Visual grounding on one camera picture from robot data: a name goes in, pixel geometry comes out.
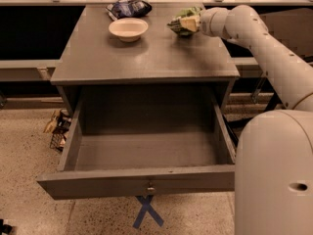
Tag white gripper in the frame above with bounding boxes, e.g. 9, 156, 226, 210
180, 7, 230, 38

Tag green jalapeno chip bag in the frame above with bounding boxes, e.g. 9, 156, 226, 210
167, 6, 202, 36

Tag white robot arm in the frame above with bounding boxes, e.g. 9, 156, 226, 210
180, 5, 313, 235

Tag blue chip bag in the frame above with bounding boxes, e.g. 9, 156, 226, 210
106, 0, 153, 21

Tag grey open top drawer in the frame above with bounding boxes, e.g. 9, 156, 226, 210
37, 85, 235, 200

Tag small brass drawer knob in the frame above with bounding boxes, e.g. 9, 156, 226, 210
146, 182, 157, 194

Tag white ceramic bowl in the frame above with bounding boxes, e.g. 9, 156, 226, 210
109, 18, 149, 42

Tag grey office chair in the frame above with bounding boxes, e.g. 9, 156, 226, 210
225, 58, 282, 128

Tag grey wooden cabinet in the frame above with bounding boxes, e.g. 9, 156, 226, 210
50, 2, 241, 116

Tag blue tape cross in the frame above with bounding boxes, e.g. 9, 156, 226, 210
133, 195, 164, 229

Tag black wire basket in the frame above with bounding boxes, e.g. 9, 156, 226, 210
44, 109, 71, 152

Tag long grey shelf rail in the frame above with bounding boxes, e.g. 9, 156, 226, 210
0, 60, 58, 82

